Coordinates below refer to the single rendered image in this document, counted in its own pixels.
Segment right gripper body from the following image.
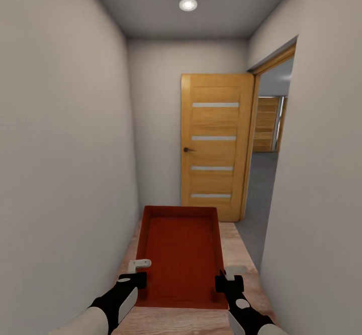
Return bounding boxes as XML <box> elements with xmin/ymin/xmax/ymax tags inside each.
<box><xmin>215</xmin><ymin>275</ymin><xmax>244</xmax><ymax>298</ymax></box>

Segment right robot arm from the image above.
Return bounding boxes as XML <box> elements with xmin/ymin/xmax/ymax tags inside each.
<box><xmin>215</xmin><ymin>265</ymin><xmax>289</xmax><ymax>335</ymax></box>

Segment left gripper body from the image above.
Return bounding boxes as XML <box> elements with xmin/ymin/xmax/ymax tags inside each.
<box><xmin>119</xmin><ymin>272</ymin><xmax>147</xmax><ymax>289</ymax></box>

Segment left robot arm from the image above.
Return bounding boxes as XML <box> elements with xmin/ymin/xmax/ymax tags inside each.
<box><xmin>45</xmin><ymin>259</ymin><xmax>152</xmax><ymax>335</ymax></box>

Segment storage box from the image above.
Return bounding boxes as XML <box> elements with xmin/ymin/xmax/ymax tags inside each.
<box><xmin>134</xmin><ymin>205</ymin><xmax>229</xmax><ymax>309</ymax></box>

